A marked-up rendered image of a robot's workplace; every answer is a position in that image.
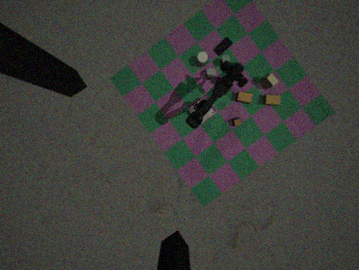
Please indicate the tan rectangular block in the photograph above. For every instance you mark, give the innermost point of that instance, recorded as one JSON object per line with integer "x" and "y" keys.
{"x": 243, "y": 97}
{"x": 271, "y": 100}

